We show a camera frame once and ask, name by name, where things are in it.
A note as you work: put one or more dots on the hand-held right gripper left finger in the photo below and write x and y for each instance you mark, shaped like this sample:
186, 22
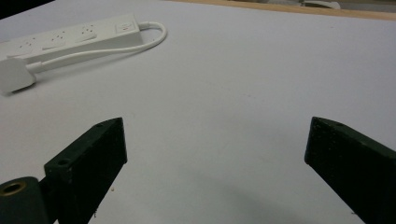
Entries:
90, 168

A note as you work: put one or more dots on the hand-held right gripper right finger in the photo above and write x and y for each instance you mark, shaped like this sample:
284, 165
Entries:
351, 161

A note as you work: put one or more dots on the white power strip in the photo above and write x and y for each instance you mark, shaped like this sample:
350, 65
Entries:
77, 39

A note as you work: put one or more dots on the pale object beyond table edge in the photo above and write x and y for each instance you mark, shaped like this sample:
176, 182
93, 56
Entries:
320, 3

